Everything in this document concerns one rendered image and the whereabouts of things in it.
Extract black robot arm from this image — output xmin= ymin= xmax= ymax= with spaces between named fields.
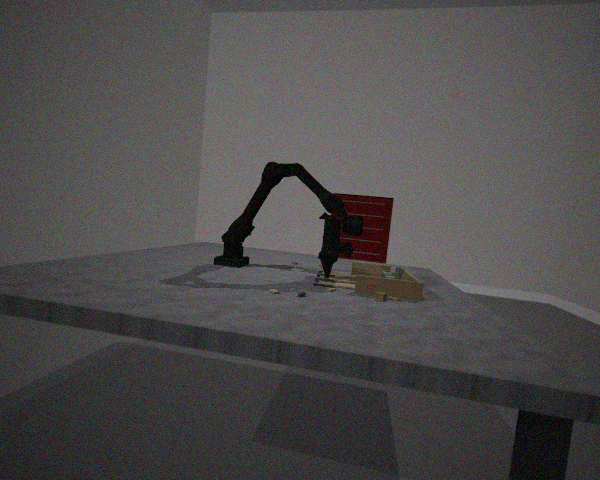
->
xmin=221 ymin=162 xmax=363 ymax=259

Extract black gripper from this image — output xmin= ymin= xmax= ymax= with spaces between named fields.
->
xmin=318 ymin=233 xmax=340 ymax=278

